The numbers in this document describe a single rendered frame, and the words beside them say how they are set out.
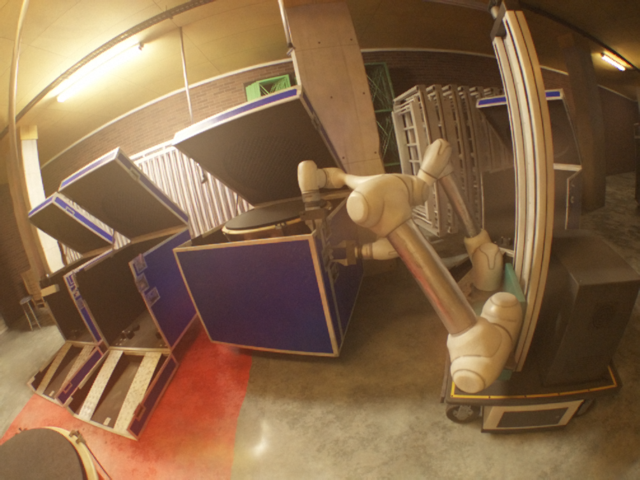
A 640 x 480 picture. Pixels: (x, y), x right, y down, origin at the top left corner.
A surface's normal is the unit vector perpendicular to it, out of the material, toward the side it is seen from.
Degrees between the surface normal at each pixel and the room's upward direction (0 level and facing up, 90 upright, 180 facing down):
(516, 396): 0
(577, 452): 0
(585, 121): 90
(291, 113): 143
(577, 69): 90
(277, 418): 0
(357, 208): 85
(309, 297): 90
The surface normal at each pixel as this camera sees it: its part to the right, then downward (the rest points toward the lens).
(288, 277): -0.28, 0.34
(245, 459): -0.19, -0.94
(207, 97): 0.08, 0.29
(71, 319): 0.98, -0.18
